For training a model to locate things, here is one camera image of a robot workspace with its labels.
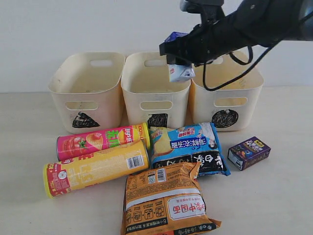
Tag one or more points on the yellow chips can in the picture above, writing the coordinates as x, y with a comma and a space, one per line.
94, 168

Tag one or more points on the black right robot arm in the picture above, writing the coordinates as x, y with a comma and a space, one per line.
254, 22

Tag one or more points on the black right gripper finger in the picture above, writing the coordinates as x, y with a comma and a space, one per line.
172, 60
176, 45

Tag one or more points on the orange noodle packet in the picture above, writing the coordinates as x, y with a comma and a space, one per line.
166, 201

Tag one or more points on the right cream plastic bin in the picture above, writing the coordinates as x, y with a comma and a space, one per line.
229, 108

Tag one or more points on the left cream plastic bin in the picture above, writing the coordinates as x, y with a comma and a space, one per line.
87, 93

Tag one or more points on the middle cream plastic bin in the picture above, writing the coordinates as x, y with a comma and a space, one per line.
149, 95

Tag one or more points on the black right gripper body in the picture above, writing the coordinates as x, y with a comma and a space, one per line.
208, 42

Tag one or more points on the cream plastic bin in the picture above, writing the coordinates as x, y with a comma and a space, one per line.
229, 108
87, 93
149, 95

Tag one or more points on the blue noodle packet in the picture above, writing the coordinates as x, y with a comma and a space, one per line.
192, 144

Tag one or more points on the white blue milk carton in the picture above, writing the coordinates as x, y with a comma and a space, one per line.
179, 73

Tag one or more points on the pink chips can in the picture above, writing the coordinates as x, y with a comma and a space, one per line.
80, 144

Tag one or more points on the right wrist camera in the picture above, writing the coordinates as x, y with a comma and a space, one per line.
209, 10

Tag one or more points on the purple small box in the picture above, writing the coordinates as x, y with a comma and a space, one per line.
248, 153

